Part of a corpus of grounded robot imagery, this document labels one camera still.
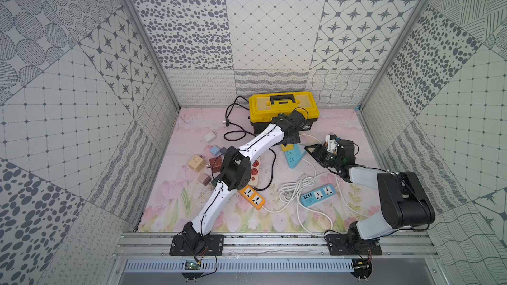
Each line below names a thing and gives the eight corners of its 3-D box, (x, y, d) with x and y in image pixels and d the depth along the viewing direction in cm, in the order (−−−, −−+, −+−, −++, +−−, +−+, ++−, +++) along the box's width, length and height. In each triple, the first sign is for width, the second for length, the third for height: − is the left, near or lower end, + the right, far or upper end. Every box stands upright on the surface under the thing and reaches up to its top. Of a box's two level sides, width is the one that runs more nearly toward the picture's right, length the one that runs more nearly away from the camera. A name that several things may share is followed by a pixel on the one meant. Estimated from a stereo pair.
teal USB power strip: (304, 207, 84) (305, 205, 82) (299, 197, 87) (300, 196, 85) (336, 193, 88) (338, 192, 86) (331, 184, 91) (332, 182, 89)
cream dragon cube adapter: (189, 167, 97) (186, 162, 93) (198, 158, 100) (195, 153, 96) (197, 173, 95) (194, 168, 91) (206, 163, 98) (203, 158, 94)
